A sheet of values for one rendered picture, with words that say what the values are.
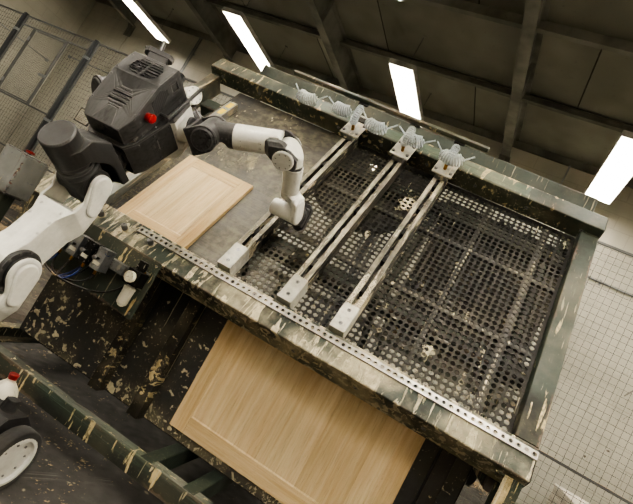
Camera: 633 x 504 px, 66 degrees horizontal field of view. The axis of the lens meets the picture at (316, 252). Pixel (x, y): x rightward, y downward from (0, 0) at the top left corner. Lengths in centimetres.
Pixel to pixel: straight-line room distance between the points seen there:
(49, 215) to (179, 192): 72
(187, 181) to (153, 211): 23
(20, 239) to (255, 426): 107
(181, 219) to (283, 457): 105
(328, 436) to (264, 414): 27
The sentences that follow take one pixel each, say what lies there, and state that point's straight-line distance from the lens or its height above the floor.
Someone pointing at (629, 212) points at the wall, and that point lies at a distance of 733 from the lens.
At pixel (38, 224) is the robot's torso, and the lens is 172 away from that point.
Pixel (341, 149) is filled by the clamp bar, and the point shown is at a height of 169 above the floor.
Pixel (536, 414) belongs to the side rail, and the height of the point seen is 100.
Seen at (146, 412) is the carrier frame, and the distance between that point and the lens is 225.
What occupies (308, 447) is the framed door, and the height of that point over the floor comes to 47.
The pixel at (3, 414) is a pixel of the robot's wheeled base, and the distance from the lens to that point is 182.
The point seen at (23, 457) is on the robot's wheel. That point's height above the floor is 10.
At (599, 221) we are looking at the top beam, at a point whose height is 190.
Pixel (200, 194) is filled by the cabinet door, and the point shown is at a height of 114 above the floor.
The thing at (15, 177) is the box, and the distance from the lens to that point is 221.
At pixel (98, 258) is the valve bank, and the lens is 197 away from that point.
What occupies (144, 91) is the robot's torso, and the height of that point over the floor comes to 129.
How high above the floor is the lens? 96
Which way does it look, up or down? 5 degrees up
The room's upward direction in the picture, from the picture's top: 29 degrees clockwise
